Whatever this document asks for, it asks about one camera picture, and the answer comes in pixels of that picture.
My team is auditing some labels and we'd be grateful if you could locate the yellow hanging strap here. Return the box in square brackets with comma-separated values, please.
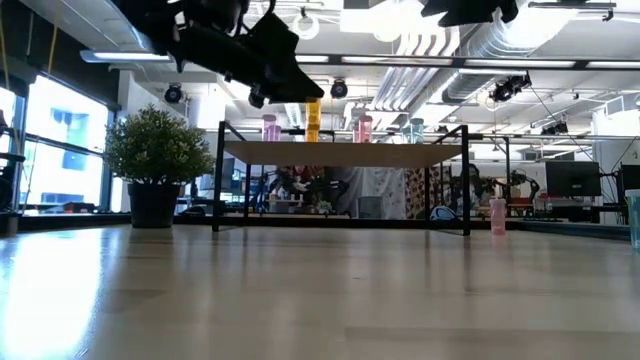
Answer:
[46, 22, 61, 76]
[0, 12, 9, 91]

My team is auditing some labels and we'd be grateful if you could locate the patterned hanging cloth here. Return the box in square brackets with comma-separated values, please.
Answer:
[405, 167, 444, 220]

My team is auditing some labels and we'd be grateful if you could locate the green plant in black pot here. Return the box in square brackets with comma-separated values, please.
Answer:
[103, 103, 216, 230]

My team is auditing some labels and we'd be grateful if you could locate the large window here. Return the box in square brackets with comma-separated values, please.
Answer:
[0, 74, 115, 214]

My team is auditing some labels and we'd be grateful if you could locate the blue and white ball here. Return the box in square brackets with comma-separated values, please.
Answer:
[429, 205, 459, 223]

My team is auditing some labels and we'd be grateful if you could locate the white hanging cloth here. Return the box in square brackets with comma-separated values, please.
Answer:
[327, 166, 407, 220]

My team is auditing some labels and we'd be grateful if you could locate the grey bin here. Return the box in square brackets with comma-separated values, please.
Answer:
[357, 195, 385, 220]

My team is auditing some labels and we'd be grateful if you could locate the person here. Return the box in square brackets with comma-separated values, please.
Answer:
[282, 165, 329, 201]
[468, 162, 496, 216]

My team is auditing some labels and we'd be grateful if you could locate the black aluminium rig frame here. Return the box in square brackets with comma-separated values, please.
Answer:
[0, 212, 632, 240]

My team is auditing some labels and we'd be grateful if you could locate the white hanging ring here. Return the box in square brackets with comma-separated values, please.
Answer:
[294, 11, 321, 42]

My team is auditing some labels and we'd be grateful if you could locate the black ceiling spotlight cluster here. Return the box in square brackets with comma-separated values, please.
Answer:
[488, 73, 533, 104]

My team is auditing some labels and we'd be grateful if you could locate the black computer monitor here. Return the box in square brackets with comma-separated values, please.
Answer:
[619, 163, 640, 191]
[544, 159, 602, 199]

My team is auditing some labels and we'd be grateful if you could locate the silver ceiling air duct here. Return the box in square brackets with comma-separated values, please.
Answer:
[407, 0, 584, 117]

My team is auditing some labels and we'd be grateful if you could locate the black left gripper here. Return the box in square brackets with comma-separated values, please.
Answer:
[172, 12, 326, 110]

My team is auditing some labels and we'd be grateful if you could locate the wooden shelf black metal frame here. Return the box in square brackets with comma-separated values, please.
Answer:
[211, 120, 473, 237]

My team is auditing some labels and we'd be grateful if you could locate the orange medicine bottle white cap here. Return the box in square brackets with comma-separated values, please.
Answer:
[305, 97, 323, 144]

